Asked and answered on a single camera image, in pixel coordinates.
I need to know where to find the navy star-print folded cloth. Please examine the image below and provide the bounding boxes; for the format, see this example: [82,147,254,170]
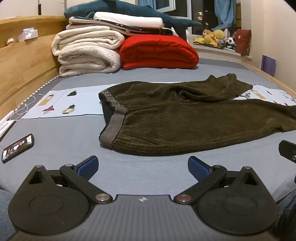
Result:
[69,17,174,37]

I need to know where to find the white charging cable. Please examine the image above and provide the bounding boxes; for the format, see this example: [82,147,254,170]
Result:
[9,95,37,121]

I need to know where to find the blue curtain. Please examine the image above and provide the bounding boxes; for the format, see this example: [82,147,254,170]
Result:
[214,0,237,27]

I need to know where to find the window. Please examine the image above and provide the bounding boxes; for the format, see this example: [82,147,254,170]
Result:
[138,0,241,32]

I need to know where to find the red folded blanket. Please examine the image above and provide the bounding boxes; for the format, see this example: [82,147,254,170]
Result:
[119,35,200,69]

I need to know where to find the red cushion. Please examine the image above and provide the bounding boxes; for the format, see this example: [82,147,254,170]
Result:
[232,28,252,57]

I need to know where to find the white folded pillowcase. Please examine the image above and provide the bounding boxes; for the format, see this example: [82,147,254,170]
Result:
[92,11,165,29]

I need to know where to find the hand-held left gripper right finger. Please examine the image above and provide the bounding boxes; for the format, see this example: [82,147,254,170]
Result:
[173,156,274,205]

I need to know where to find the yellow plush toy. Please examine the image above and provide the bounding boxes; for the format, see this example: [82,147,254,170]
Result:
[193,29,226,48]

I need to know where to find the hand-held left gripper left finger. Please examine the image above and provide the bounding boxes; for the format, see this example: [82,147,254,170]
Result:
[17,155,114,205]

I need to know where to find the blue shark plush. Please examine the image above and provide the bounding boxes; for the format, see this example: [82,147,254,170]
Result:
[63,0,203,40]

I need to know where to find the white folded blanket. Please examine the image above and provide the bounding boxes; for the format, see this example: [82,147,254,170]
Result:
[51,25,126,78]

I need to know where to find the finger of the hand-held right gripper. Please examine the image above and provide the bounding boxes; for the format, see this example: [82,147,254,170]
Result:
[278,140,296,163]

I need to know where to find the olive corduroy pants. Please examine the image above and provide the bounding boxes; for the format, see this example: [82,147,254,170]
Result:
[98,73,296,156]

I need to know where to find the black smartphone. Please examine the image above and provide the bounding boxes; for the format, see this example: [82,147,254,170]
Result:
[1,134,35,163]

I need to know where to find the white tissue pack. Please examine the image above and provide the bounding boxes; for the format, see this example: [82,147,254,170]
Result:
[18,27,39,42]

